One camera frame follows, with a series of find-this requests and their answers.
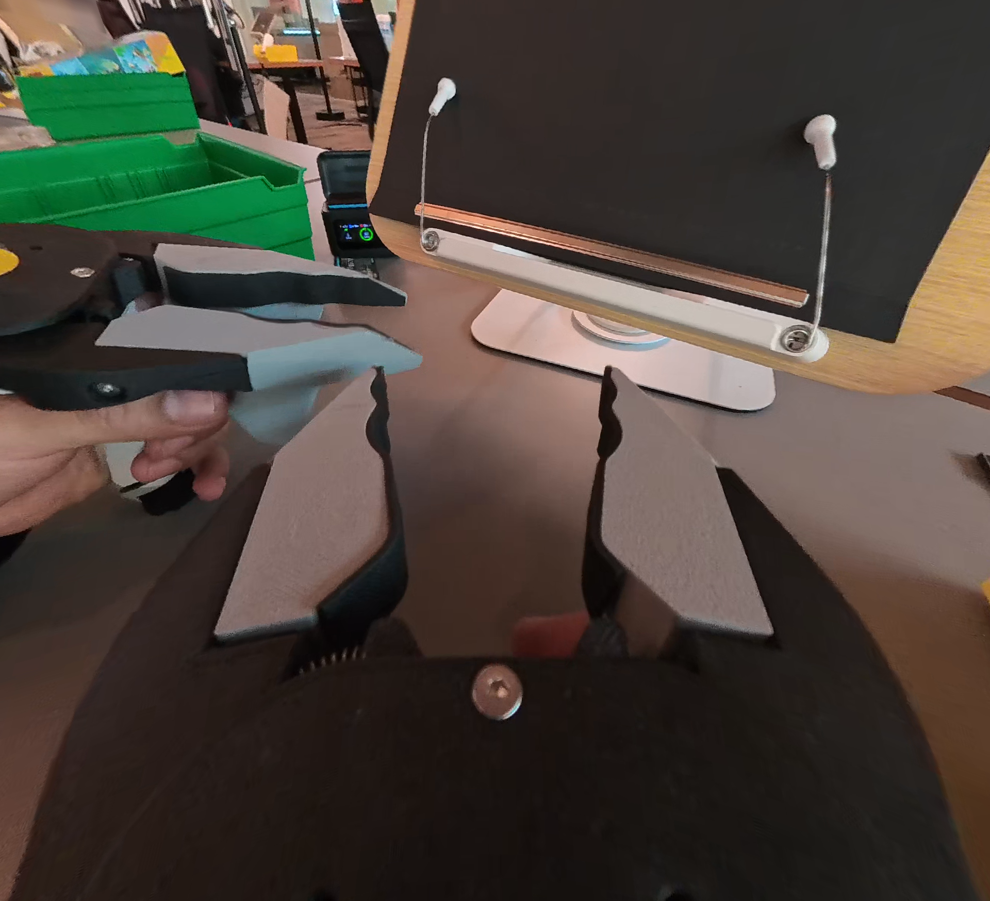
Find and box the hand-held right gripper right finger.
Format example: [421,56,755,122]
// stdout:
[582,366,776,656]

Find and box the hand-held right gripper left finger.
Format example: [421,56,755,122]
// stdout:
[212,366,409,647]

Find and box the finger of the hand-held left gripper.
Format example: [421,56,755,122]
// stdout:
[95,304,424,447]
[153,244,408,322]

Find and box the person's left hand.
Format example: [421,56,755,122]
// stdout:
[0,389,235,537]

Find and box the green plastic bin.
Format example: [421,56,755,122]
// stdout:
[0,131,317,262]
[15,70,202,143]

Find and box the black device with screen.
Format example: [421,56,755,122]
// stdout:
[317,149,397,279]

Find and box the dark wooden table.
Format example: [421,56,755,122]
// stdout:
[246,57,366,146]

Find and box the colourful printed box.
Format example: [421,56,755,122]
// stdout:
[19,34,187,79]

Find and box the black office chair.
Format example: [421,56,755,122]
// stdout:
[337,0,392,141]

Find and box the black pole stand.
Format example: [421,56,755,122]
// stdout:
[285,0,347,123]

